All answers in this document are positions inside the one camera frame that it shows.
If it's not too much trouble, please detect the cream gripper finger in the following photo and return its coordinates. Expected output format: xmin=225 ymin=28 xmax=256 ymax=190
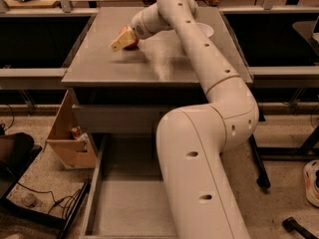
xmin=110 ymin=28 xmax=137 ymax=52

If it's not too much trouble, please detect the red apple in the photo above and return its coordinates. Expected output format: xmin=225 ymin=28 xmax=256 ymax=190
xmin=119 ymin=26 xmax=140 ymax=49

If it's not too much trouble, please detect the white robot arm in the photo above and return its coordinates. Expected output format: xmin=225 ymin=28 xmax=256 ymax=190
xmin=111 ymin=0 xmax=259 ymax=239

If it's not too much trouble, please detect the grey drawer cabinet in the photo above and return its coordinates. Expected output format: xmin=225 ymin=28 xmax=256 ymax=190
xmin=61 ymin=6 xmax=253 ymax=157

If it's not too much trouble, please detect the closed grey top drawer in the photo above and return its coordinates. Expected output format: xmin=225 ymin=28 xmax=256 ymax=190
xmin=72 ymin=105 xmax=171 ymax=133

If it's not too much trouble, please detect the open grey middle drawer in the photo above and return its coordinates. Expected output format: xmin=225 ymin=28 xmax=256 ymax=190
xmin=79 ymin=134 xmax=178 ymax=239

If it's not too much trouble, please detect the white ceramic bowl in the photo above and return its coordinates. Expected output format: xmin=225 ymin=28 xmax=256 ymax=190
xmin=197 ymin=23 xmax=214 ymax=38

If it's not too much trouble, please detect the cardboard box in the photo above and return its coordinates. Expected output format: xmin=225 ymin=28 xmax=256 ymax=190
xmin=46 ymin=91 xmax=96 ymax=169

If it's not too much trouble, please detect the clear plastic bottle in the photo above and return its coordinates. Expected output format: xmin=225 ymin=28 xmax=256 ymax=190
xmin=21 ymin=192 xmax=43 ymax=209

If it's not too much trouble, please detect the black desk leg bar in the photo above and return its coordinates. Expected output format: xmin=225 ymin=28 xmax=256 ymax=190
xmin=249 ymin=135 xmax=271 ymax=189

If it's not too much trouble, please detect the white sneaker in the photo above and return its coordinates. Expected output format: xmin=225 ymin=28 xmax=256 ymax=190
xmin=303 ymin=159 xmax=319 ymax=207

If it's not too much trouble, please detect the black cable on floor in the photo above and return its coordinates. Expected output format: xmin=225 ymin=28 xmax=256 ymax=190
xmin=17 ymin=181 xmax=83 ymax=219

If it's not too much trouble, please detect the black tool handle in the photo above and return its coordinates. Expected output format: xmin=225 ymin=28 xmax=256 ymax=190
xmin=282 ymin=217 xmax=319 ymax=239

